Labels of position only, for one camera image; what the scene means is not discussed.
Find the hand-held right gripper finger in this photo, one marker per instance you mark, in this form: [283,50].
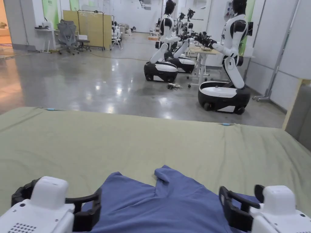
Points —
[230,211]
[259,191]

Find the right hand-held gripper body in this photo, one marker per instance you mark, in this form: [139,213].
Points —
[279,213]

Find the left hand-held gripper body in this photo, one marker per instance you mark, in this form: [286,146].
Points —
[36,216]

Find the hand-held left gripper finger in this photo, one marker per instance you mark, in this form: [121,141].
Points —
[21,193]
[96,208]

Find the blue garment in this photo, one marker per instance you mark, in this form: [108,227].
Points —
[158,208]

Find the bed with pale green sheet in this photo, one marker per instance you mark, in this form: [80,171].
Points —
[121,145]

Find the white black humanoid wheeled robot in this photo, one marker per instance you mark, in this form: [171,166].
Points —
[184,65]
[160,70]
[223,97]

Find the white desk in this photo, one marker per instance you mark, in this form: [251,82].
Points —
[46,29]

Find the beige folding screen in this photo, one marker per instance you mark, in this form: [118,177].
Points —
[90,29]

